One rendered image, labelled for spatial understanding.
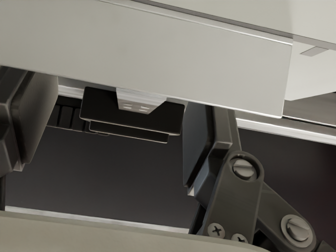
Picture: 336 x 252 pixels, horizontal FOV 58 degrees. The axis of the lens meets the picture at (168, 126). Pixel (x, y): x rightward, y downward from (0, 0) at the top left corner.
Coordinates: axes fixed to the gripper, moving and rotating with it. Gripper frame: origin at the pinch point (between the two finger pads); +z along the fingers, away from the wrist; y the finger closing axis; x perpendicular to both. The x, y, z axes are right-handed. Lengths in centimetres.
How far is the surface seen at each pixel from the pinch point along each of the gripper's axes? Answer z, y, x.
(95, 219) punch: -0.6, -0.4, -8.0
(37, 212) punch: -0.6, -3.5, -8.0
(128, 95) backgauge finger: 8.2, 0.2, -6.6
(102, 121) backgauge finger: 16.0, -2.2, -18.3
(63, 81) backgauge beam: 22.8, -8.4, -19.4
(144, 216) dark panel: 23, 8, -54
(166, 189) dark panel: 28, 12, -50
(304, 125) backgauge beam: 22.9, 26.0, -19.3
